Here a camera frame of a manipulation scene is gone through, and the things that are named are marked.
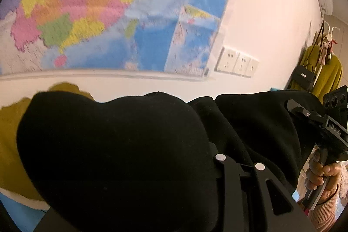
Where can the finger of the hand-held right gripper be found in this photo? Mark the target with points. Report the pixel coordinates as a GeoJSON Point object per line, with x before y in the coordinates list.
{"type": "Point", "coordinates": [304, 112]}

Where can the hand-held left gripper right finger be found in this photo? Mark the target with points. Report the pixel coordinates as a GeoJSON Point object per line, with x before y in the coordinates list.
{"type": "Point", "coordinates": [231, 175]}

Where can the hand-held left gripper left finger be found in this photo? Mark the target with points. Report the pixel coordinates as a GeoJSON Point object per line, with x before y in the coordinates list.
{"type": "Point", "coordinates": [64, 224]}

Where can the black garment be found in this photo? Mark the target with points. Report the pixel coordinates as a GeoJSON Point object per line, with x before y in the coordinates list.
{"type": "Point", "coordinates": [108, 153]}

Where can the person's right forearm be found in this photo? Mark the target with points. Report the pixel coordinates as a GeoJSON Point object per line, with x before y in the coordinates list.
{"type": "Point", "coordinates": [330, 213]}

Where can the black shoulder bag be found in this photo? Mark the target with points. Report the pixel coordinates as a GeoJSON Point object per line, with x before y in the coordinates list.
{"type": "Point", "coordinates": [304, 77]}

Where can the person's right hand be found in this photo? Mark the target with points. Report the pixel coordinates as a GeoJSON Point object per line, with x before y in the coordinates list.
{"type": "Point", "coordinates": [330, 175]}

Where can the hanging yellow garment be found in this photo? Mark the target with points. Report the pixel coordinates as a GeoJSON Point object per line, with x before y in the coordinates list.
{"type": "Point", "coordinates": [330, 77]}

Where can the blue flowered bed sheet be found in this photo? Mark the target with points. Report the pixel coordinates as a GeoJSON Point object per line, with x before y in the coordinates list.
{"type": "Point", "coordinates": [19, 210]}

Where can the pale pink hanging cloth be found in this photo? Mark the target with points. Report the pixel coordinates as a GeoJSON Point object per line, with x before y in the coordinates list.
{"type": "Point", "coordinates": [325, 51]}

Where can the white coat rack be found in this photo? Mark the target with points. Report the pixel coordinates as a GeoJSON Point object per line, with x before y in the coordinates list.
{"type": "Point", "coordinates": [326, 39]}

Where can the mustard yellow garment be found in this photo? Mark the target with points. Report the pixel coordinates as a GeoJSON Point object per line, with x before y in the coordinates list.
{"type": "Point", "coordinates": [11, 153]}

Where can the white wall socket plate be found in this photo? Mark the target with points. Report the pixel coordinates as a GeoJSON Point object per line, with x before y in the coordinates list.
{"type": "Point", "coordinates": [242, 65]}
{"type": "Point", "coordinates": [253, 68]}
{"type": "Point", "coordinates": [227, 59]}

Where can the colourful wall map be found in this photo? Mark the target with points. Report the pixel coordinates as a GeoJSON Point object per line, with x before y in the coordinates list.
{"type": "Point", "coordinates": [163, 3]}

